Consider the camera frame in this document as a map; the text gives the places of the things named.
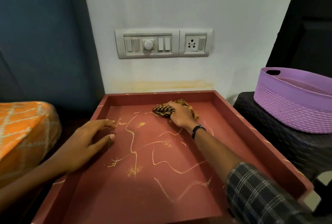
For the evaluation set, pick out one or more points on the person's right hand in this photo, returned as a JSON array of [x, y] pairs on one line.
[[182, 117]]

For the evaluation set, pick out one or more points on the person's left hand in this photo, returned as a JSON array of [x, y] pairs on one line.
[[77, 148]]

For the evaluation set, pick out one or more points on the person's right fingers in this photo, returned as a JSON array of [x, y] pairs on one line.
[[174, 106]]

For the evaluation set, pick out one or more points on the person's left thumb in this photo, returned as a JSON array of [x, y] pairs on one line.
[[103, 141]]

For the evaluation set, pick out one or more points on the brown striped cleaning cloth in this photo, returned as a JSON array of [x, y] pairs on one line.
[[162, 109]]

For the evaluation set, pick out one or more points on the person's left forearm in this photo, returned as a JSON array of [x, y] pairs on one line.
[[28, 182]]

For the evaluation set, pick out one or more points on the person's right forearm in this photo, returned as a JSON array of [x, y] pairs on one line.
[[233, 169]]

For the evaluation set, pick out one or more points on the black wristband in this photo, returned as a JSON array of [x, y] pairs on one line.
[[197, 128]]

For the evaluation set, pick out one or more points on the red rimmed bedside table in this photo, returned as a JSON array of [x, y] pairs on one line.
[[145, 179]]

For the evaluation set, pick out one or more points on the round white regulator knob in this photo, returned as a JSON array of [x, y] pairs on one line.
[[149, 44]]

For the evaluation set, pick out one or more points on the white socket panel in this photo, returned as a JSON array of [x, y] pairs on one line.
[[192, 36]]

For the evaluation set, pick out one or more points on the orange patterned bed cover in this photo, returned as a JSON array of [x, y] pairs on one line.
[[23, 133]]

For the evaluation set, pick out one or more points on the blue padded headboard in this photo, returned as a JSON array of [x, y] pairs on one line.
[[44, 40]]

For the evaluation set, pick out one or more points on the purple plastic basket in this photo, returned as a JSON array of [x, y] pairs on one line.
[[293, 107]]

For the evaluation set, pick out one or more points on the black wicker stool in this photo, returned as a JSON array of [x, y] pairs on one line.
[[293, 148]]

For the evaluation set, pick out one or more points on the dark wooden door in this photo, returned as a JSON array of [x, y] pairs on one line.
[[308, 24]]

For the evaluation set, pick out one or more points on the white switch panel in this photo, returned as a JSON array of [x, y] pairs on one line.
[[137, 50]]

